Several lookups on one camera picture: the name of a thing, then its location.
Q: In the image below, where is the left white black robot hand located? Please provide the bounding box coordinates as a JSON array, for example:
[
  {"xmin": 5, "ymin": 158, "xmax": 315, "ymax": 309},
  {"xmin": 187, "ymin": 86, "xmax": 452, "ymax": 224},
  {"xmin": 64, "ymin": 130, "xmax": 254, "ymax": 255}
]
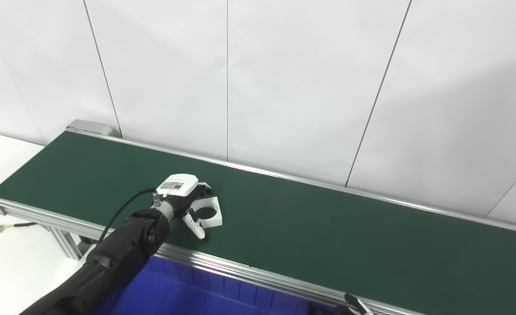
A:
[{"xmin": 155, "ymin": 174, "xmax": 213, "ymax": 241}]

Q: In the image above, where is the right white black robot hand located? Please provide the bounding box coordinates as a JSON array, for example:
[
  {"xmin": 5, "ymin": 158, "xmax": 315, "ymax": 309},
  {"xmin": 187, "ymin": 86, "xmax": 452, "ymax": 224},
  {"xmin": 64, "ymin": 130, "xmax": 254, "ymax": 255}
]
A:
[{"xmin": 337, "ymin": 292, "xmax": 374, "ymax": 315}]

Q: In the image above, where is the white square part round hole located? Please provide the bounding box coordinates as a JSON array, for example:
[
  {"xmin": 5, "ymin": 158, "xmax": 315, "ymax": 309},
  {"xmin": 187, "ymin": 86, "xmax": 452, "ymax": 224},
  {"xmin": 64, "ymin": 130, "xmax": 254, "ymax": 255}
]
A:
[{"xmin": 188, "ymin": 182, "xmax": 223, "ymax": 228}]

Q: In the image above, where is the green conveyor belt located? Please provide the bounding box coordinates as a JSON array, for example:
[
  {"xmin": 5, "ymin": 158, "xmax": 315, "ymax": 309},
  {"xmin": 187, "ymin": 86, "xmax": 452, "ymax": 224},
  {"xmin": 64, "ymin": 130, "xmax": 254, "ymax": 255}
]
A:
[{"xmin": 0, "ymin": 130, "xmax": 516, "ymax": 315}]

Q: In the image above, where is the blue bin with white parts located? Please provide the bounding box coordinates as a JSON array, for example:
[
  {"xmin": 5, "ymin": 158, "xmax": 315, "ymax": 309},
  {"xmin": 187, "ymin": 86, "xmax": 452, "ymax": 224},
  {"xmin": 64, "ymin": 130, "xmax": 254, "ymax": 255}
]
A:
[{"xmin": 94, "ymin": 256, "xmax": 328, "ymax": 315}]

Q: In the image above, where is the grey conveyor motor box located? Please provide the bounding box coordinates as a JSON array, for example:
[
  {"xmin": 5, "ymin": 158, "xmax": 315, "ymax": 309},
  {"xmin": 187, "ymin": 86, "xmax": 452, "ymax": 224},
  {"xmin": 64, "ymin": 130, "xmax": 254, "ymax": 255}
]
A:
[{"xmin": 66, "ymin": 119, "xmax": 112, "ymax": 137}]

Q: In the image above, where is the aluminium conveyor leg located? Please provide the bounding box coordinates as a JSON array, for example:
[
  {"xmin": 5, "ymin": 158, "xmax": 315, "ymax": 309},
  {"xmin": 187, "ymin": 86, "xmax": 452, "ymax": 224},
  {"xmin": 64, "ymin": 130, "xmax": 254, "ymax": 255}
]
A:
[{"xmin": 44, "ymin": 225, "xmax": 97, "ymax": 261}]

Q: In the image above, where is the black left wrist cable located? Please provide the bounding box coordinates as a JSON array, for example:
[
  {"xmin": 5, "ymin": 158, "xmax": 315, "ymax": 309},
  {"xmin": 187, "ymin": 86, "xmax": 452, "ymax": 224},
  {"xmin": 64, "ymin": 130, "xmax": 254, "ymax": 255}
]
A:
[{"xmin": 97, "ymin": 188, "xmax": 162, "ymax": 243}]

